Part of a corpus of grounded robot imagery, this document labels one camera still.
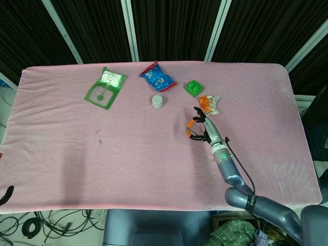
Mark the green toy brick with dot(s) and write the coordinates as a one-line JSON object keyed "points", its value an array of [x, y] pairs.
{"points": [[194, 87]]}

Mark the white small cup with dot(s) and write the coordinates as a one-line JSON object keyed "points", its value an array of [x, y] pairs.
{"points": [[157, 101]]}

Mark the green white plastic packet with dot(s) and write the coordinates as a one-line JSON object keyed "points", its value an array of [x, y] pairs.
{"points": [[109, 82]]}

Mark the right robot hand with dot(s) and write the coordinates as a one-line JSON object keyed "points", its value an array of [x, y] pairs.
{"points": [[212, 133]]}

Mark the yellow plastic bottle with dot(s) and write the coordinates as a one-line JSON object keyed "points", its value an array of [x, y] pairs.
{"points": [[275, 233]]}

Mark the blue grey rag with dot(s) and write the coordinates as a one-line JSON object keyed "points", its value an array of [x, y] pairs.
{"points": [[261, 238]]}

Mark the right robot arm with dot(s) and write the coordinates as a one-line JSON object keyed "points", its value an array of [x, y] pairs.
{"points": [[232, 171]]}

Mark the blue snack bag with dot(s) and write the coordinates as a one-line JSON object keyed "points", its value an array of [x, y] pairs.
{"points": [[157, 78]]}

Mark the orange white crumpled wrapper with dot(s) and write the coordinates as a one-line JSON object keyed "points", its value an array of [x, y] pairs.
{"points": [[211, 103]]}

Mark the green checkered cloth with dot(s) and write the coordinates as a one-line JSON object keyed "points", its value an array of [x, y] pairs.
{"points": [[230, 233]]}

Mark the black pleated curtain panel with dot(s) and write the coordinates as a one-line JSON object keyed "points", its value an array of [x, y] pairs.
{"points": [[269, 30], [97, 30], [317, 66], [25, 30], [174, 30]]}

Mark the pink tablecloth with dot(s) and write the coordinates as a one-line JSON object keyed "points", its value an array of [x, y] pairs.
{"points": [[153, 179]]}

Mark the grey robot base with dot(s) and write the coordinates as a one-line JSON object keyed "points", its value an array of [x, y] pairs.
{"points": [[153, 225]]}

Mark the white metal frame post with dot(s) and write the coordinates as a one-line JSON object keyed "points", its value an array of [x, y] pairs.
{"points": [[7, 80], [130, 30], [64, 36], [217, 30], [307, 46]]}

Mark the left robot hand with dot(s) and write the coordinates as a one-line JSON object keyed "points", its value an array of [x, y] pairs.
{"points": [[9, 193]]}

